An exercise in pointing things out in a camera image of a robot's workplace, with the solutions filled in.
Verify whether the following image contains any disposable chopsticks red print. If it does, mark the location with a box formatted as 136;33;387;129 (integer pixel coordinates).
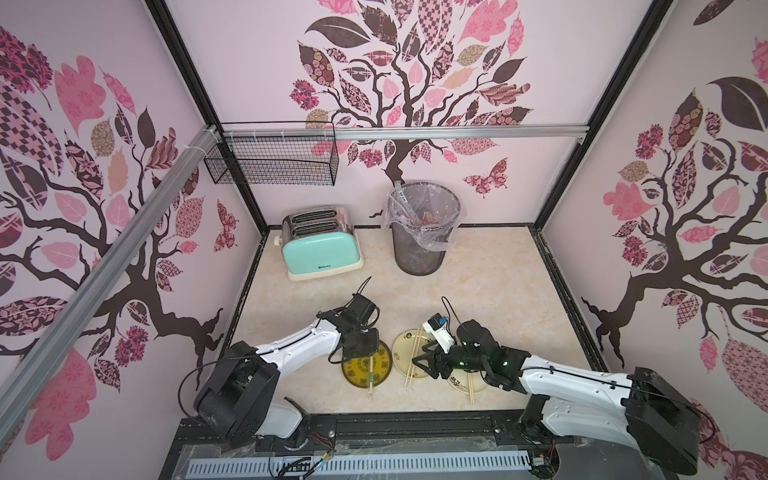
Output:
467;372;475;406

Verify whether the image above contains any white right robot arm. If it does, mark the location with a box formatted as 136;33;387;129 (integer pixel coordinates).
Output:
412;314;703;476

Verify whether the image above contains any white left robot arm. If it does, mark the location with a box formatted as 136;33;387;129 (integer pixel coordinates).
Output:
193;293;380;449

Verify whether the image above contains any cream right plate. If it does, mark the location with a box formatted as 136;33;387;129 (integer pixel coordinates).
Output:
447;370;488;395

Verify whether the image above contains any cream plate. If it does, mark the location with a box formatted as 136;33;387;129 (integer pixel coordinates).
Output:
447;370;488;395
391;329;434;380

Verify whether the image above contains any dark green yellow plate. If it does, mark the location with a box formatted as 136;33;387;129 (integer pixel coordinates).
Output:
341;353;392;389

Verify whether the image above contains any cream middle plate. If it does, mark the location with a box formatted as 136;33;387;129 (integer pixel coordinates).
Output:
391;329;434;380

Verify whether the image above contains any mint green toaster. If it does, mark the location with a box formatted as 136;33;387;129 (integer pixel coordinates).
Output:
275;206;364;282

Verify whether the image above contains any black mesh trash bin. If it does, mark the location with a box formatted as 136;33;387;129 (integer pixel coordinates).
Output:
383;181;463;276

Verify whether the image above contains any clear plastic bin liner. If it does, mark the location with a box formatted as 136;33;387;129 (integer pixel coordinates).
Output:
382;181;464;252

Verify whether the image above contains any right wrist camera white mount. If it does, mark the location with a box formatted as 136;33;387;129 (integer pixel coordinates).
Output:
422;313;456;354

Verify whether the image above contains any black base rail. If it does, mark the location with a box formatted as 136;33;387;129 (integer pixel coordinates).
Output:
164;410;563;469

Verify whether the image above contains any white slotted cable duct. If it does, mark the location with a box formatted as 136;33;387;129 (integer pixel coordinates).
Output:
182;451;532;479

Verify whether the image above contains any black wire wall basket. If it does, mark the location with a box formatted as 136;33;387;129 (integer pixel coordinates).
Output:
204;120;340;186

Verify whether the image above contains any aluminium frame bar back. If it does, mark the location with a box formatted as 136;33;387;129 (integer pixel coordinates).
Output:
223;124;589;141

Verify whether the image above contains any aluminium frame bar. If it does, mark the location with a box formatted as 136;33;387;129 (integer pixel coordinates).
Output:
1;126;220;445
223;124;589;141

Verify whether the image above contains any aluminium frame bar left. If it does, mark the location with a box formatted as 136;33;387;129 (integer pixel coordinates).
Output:
1;126;220;445

